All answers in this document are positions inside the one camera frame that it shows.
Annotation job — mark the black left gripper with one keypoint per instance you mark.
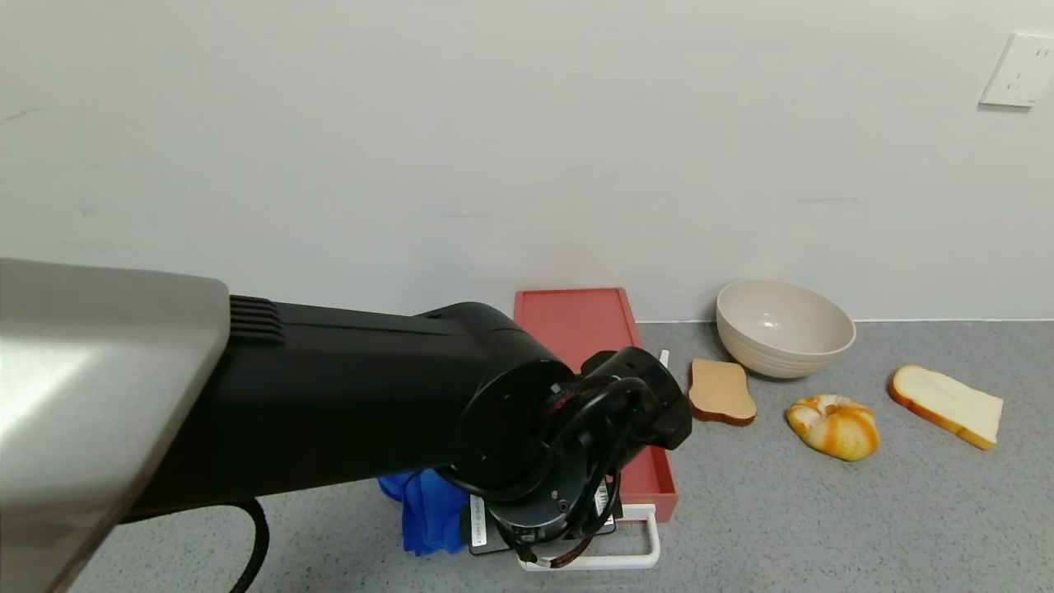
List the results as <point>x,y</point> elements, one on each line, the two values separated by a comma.
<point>478,522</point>

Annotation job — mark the white bread slice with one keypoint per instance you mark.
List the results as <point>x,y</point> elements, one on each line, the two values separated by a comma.
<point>947,403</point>

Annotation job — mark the orange glazed bread roll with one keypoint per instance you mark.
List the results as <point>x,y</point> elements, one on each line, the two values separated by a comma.
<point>833,427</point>

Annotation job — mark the white wall socket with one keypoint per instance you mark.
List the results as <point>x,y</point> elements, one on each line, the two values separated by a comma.
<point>1019,70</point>

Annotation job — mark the beige bowl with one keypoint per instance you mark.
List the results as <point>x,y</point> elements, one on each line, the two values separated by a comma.
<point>782,329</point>

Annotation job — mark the blue rolled cloth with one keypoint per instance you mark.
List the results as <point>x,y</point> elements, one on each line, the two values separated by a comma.
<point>432,511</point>

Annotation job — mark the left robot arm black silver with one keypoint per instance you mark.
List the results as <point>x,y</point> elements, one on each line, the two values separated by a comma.
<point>329,387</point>

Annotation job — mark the brown toast slice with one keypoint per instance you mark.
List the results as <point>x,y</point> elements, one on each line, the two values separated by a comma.
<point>720,391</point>

